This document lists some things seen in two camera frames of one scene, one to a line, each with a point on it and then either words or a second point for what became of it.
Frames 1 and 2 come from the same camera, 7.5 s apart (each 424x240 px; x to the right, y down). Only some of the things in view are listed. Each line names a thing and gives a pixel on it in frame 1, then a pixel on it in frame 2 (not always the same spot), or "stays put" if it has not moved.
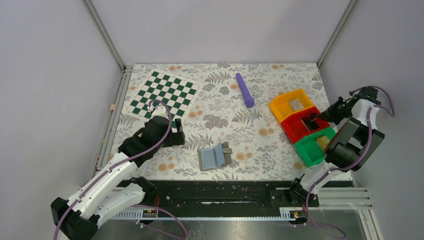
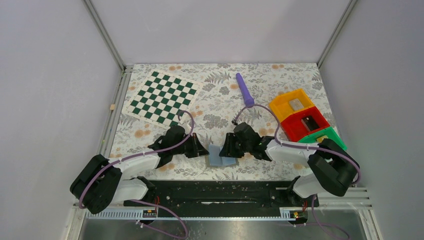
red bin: x=296 y=129 stays put
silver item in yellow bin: x=296 y=104 stays put
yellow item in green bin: x=322 y=142 stays put
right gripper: x=326 y=115 to x=228 y=150
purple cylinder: x=249 y=101 stays put
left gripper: x=176 y=138 to x=197 y=148
